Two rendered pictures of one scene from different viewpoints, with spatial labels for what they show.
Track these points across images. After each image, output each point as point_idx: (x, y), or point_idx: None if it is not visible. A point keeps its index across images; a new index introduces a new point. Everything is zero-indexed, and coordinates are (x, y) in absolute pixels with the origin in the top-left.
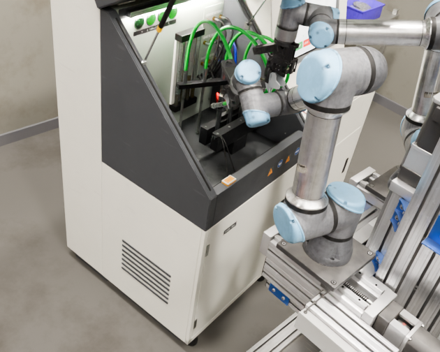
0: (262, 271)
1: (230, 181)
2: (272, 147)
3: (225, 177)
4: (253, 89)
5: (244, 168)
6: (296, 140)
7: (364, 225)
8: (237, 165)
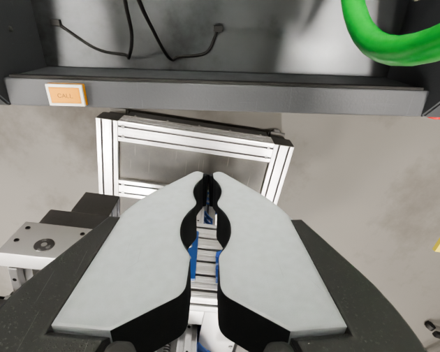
0: (46, 214)
1: (63, 103)
2: (289, 85)
3: (177, 13)
4: None
5: (144, 88)
6: (370, 114)
7: (195, 310)
8: (239, 2)
